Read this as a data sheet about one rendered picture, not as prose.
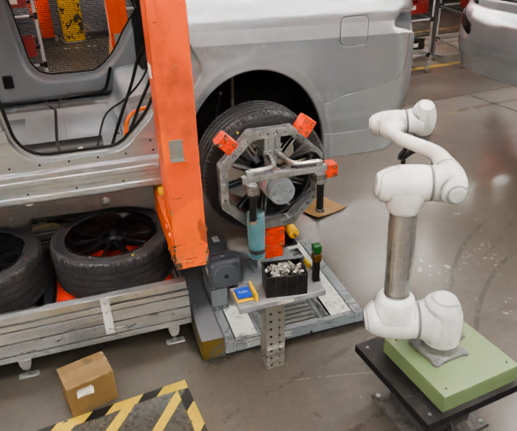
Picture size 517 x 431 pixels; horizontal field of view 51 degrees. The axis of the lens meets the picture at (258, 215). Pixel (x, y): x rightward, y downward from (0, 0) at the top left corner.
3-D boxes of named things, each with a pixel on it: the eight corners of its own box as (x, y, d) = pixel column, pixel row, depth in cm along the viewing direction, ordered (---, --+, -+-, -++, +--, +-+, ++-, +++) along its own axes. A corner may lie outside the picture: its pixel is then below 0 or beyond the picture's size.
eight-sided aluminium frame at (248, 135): (316, 213, 298) (318, 118, 272) (321, 219, 293) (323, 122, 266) (220, 231, 284) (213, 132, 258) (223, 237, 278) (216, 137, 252)
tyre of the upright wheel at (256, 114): (169, 150, 282) (237, 232, 318) (178, 167, 262) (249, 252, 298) (271, 73, 281) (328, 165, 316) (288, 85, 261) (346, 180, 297)
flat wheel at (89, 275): (146, 227, 352) (141, 194, 341) (196, 274, 304) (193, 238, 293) (43, 261, 319) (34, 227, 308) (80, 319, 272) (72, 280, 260)
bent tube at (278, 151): (306, 151, 272) (307, 131, 267) (323, 166, 256) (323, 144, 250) (274, 156, 267) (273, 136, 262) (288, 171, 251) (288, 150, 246)
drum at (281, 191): (281, 185, 283) (281, 161, 277) (296, 203, 265) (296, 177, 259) (255, 190, 280) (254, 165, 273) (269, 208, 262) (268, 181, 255)
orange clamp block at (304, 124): (301, 133, 274) (311, 118, 272) (307, 138, 267) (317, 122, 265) (290, 126, 271) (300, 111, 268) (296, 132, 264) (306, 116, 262)
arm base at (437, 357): (478, 351, 228) (479, 341, 226) (436, 369, 221) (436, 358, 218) (448, 326, 243) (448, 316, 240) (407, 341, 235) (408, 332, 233)
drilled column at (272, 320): (278, 352, 286) (277, 287, 266) (285, 365, 277) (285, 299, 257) (260, 357, 283) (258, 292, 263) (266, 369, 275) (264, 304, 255)
